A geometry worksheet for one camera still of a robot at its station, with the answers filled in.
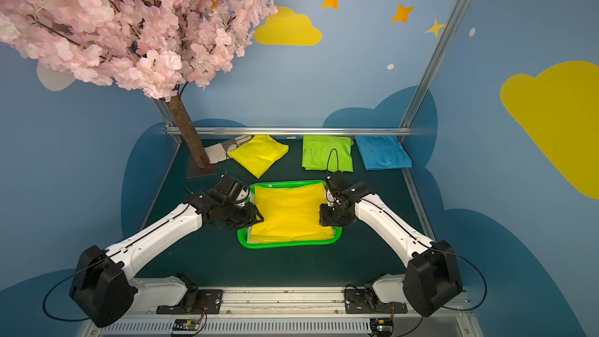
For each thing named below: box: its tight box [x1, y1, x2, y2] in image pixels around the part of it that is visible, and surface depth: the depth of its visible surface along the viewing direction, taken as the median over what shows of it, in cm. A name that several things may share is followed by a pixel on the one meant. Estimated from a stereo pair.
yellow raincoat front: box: [249, 184, 335, 243], surface depth 89 cm
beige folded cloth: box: [203, 134, 255, 164], surface depth 121 cm
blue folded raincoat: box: [354, 135, 413, 171], surface depth 117 cm
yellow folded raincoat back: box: [228, 134, 290, 179], surface depth 117 cm
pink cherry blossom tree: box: [0, 0, 278, 169], surface depth 56 cm
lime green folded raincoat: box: [301, 134, 355, 174], surface depth 117 cm
